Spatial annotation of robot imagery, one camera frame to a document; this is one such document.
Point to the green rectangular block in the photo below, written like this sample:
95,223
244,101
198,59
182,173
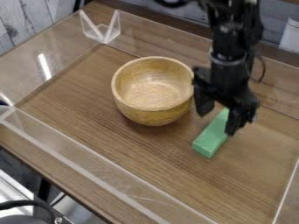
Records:
212,137

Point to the black table leg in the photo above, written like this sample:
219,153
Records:
44,190

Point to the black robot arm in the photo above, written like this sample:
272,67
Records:
236,27

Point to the clear acrylic corner bracket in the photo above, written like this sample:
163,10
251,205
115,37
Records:
100,32

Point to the brown wooden bowl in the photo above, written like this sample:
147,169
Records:
152,90

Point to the white cylindrical container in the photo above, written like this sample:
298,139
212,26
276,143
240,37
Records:
290,38

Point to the clear acrylic tray wall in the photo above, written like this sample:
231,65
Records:
136,174

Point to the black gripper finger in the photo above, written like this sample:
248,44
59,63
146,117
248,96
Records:
238,118
204,104

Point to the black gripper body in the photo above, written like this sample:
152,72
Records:
224,82

